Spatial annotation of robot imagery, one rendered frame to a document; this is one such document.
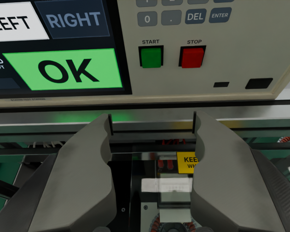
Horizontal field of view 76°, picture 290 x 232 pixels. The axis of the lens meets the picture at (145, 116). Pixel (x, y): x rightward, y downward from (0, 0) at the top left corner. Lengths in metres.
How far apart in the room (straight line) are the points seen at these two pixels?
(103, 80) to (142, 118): 0.06
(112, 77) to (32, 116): 0.11
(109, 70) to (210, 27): 0.10
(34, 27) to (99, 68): 0.06
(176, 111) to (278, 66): 0.11
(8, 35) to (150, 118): 0.15
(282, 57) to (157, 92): 0.13
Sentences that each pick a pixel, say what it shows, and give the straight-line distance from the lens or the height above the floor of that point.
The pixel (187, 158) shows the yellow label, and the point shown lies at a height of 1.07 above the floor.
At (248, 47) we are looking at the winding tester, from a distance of 0.20.
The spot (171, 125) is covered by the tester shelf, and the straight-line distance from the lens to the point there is 0.22.
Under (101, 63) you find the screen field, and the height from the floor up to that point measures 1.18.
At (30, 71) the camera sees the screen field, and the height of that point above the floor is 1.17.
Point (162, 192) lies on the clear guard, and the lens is 0.23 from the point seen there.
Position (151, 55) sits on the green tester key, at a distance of 0.18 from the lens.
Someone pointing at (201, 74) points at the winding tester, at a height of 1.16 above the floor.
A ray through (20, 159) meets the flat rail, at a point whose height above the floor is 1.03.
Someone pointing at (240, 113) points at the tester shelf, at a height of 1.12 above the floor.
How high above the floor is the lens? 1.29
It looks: 55 degrees down
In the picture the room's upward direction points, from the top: 6 degrees counter-clockwise
